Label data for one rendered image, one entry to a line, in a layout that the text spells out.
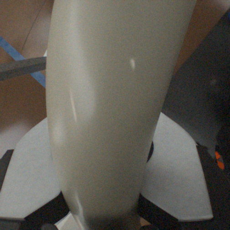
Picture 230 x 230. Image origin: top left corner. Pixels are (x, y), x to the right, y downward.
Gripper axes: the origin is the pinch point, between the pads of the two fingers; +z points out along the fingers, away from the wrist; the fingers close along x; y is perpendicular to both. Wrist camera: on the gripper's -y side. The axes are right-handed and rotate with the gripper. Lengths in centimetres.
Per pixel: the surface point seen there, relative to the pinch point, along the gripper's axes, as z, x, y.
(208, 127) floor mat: 90, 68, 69
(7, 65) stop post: 95, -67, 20
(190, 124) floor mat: 95, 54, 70
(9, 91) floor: 157, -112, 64
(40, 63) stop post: 121, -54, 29
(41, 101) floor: 140, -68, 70
